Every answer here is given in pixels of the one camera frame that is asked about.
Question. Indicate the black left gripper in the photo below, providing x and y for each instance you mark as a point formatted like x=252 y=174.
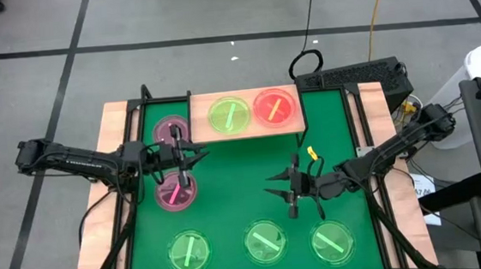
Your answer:
x=162 y=155

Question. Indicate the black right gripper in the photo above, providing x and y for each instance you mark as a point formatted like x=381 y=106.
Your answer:
x=309 y=187

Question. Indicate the pink translucent plastic plate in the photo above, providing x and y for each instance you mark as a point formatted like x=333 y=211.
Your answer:
x=163 y=134
x=168 y=200

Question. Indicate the green translucent plastic plate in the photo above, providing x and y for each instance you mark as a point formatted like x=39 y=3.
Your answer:
x=179 y=259
x=323 y=252
x=258 y=253
x=222 y=123

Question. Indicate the red translucent plastic plate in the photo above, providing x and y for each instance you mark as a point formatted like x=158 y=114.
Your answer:
x=265 y=115

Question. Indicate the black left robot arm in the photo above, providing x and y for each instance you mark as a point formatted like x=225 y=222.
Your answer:
x=75 y=160

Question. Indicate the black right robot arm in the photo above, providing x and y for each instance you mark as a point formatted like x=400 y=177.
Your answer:
x=392 y=148

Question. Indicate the wooden shelf with black legs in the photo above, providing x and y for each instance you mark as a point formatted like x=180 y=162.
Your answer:
x=205 y=124

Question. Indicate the green table mat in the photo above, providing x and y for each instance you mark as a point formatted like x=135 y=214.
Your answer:
x=236 y=186

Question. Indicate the white paper sheet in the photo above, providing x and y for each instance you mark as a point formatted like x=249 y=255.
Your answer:
x=421 y=185

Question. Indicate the yellow plug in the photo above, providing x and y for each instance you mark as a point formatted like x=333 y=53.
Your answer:
x=408 y=106

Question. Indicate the black metal table frame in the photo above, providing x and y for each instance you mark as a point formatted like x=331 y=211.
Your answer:
x=352 y=113

